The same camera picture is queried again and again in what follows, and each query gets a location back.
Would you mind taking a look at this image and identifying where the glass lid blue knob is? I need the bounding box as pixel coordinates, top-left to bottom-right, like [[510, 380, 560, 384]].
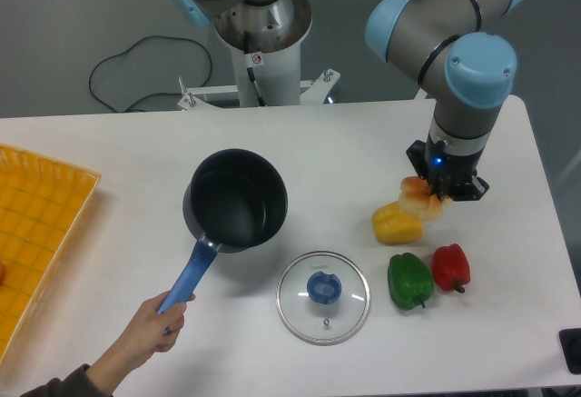
[[275, 251, 371, 346]]

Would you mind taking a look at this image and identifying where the forearm in brown sleeve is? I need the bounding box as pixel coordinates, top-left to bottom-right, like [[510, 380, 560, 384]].
[[23, 345, 135, 397]]

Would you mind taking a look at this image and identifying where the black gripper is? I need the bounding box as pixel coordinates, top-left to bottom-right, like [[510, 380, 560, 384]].
[[406, 139, 489, 202]]

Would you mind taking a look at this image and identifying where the person's bare hand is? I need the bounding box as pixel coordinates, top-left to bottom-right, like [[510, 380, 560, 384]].
[[118, 292, 196, 371]]

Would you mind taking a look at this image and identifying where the yellow bell pepper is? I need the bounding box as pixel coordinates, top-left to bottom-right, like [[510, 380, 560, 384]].
[[371, 202, 424, 244]]

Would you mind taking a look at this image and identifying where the black cable on floor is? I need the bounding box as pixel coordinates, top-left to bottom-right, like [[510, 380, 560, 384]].
[[87, 35, 213, 114]]

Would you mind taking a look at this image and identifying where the black device at edge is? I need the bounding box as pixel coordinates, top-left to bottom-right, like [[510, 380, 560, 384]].
[[558, 328, 581, 374]]

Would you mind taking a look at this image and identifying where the green bell pepper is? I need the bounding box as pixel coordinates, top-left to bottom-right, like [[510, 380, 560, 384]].
[[387, 253, 434, 311]]

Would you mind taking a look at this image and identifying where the black pot blue handle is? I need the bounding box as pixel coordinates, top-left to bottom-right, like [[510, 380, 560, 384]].
[[158, 148, 288, 314]]

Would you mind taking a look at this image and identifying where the red bell pepper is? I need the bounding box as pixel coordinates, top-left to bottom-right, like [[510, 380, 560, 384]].
[[431, 243, 471, 293]]

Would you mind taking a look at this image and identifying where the yellow woven basket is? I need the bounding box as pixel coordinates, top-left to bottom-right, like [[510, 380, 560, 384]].
[[1, 144, 101, 358]]

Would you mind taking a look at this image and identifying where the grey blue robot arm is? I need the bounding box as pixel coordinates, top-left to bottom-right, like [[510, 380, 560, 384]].
[[174, 0, 522, 202]]

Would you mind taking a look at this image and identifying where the round bread roll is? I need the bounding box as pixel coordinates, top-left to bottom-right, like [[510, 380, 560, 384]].
[[399, 176, 443, 221]]

